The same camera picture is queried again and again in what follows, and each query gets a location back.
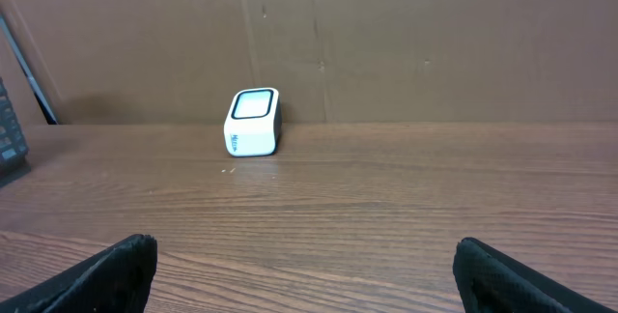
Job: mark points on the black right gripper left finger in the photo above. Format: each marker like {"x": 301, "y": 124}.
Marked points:
{"x": 117, "y": 279}

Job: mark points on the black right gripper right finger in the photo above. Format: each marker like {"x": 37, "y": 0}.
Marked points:
{"x": 490, "y": 281}

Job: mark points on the grey plastic basket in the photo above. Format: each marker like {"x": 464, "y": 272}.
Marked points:
{"x": 13, "y": 146}

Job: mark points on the white barcode scanner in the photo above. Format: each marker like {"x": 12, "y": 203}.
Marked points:
{"x": 253, "y": 124}

